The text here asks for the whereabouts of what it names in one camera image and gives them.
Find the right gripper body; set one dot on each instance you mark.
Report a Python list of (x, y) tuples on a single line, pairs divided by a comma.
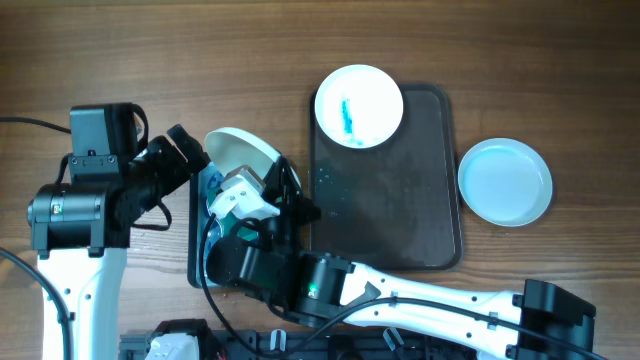
[(285, 235)]

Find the dark brown serving tray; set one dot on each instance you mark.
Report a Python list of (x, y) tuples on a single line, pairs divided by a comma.
[(396, 206)]

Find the white plate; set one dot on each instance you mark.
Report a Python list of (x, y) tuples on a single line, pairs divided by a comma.
[(358, 106), (230, 148), (505, 182)]

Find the green yellow sponge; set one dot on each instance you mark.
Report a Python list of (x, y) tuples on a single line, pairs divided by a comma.
[(226, 224)]

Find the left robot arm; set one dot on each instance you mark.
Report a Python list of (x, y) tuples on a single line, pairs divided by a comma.
[(81, 230)]

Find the black water basin tray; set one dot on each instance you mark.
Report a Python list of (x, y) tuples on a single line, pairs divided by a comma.
[(197, 220)]

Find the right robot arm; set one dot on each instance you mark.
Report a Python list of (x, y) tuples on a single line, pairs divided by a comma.
[(543, 321)]

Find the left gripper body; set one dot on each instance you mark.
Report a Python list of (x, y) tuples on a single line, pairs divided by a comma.
[(162, 170)]

